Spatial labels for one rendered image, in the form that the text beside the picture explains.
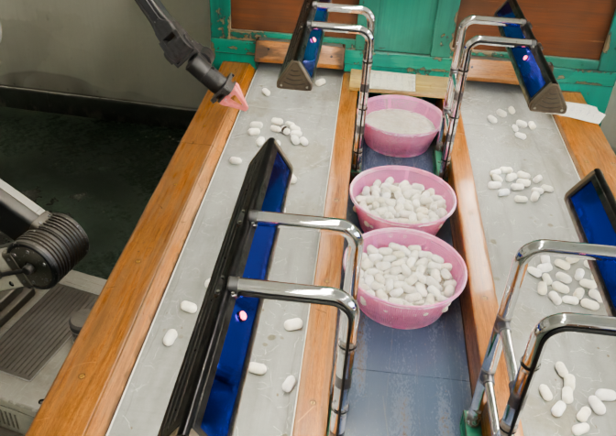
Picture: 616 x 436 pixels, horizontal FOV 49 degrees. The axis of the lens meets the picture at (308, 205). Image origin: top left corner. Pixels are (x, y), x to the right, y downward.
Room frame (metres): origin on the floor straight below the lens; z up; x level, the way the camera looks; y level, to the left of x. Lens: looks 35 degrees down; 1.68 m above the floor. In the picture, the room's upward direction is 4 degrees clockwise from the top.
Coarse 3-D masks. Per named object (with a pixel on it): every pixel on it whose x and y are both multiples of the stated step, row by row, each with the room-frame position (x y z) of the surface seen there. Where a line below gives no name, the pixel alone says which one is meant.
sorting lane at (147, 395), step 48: (288, 96) 1.97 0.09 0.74; (336, 96) 2.00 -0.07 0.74; (240, 144) 1.65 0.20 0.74; (288, 144) 1.66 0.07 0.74; (192, 240) 1.20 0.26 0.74; (288, 240) 1.22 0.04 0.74; (192, 288) 1.04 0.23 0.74; (288, 336) 0.92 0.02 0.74; (144, 384) 0.78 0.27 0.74; (144, 432) 0.68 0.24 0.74; (240, 432) 0.69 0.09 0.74; (288, 432) 0.70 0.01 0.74
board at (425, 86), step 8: (352, 72) 2.11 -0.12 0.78; (360, 72) 2.11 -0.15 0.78; (352, 80) 2.05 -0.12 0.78; (416, 80) 2.08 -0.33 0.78; (424, 80) 2.09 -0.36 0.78; (432, 80) 2.09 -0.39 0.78; (440, 80) 2.09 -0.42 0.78; (352, 88) 1.99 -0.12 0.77; (416, 88) 2.02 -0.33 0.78; (424, 88) 2.02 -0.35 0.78; (432, 88) 2.02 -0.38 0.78; (440, 88) 2.03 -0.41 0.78; (424, 96) 1.98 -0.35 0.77; (432, 96) 1.98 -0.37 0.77; (440, 96) 1.98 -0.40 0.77
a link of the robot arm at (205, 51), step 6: (186, 36) 1.74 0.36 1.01; (192, 42) 1.74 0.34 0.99; (192, 48) 1.73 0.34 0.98; (198, 48) 1.74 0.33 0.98; (204, 48) 1.83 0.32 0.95; (192, 54) 1.73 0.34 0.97; (204, 54) 1.78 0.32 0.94; (210, 54) 1.81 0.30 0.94; (168, 60) 1.73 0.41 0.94; (180, 60) 1.76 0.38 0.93; (210, 60) 1.78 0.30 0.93; (180, 66) 1.73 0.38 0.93
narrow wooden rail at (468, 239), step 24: (456, 144) 1.68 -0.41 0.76; (456, 168) 1.55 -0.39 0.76; (456, 192) 1.43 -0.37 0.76; (456, 216) 1.35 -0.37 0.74; (480, 216) 1.33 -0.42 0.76; (456, 240) 1.29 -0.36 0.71; (480, 240) 1.23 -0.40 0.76; (480, 264) 1.14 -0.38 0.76; (480, 288) 1.07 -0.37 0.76; (480, 312) 0.99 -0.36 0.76; (480, 336) 0.92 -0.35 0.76; (480, 360) 0.87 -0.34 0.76; (504, 360) 0.87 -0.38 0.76; (504, 384) 0.81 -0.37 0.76; (504, 408) 0.76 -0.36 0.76
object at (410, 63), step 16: (224, 48) 2.18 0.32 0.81; (240, 48) 2.18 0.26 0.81; (256, 64) 2.17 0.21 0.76; (272, 64) 2.22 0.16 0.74; (352, 64) 2.15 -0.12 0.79; (384, 64) 2.14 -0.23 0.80; (400, 64) 2.14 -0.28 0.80; (416, 64) 2.14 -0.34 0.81; (432, 64) 2.13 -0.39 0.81; (448, 64) 2.13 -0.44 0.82; (560, 80) 2.11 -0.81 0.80; (576, 80) 2.10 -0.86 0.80; (592, 80) 2.10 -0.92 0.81; (608, 80) 2.10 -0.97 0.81; (368, 96) 2.15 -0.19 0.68; (592, 96) 2.10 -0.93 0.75; (608, 96) 2.10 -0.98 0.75
